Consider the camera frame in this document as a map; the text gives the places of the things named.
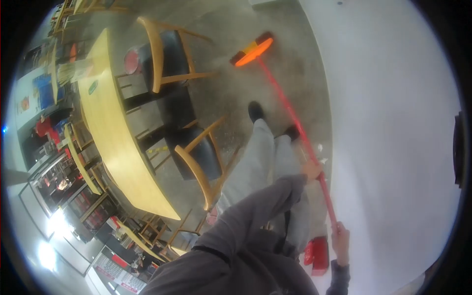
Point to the person's right hand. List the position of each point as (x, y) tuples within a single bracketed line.
[(340, 243)]

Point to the person's left hand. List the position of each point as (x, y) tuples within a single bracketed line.
[(312, 171)]

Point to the person's left fingers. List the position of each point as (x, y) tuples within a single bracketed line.
[(316, 169)]

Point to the person's right fingers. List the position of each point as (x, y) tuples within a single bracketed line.
[(336, 231)]

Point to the red container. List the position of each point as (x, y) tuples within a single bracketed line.
[(320, 256)]

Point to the person's legs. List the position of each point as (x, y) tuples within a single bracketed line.
[(254, 158)]

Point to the wooden chair with black seat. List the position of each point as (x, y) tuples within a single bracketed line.
[(197, 155), (171, 51)]

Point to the person's body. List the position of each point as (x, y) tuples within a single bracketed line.
[(221, 273)]

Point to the bare wooden chair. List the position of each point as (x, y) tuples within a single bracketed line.
[(184, 232)]

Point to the long light wooden table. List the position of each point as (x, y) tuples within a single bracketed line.
[(114, 140)]

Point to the red round stool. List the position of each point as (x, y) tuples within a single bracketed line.
[(131, 62)]

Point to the white and red menu board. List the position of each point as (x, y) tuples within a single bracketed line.
[(118, 273)]

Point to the green table sticker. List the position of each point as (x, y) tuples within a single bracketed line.
[(93, 87)]

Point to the glass display counter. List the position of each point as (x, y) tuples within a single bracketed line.
[(66, 188)]

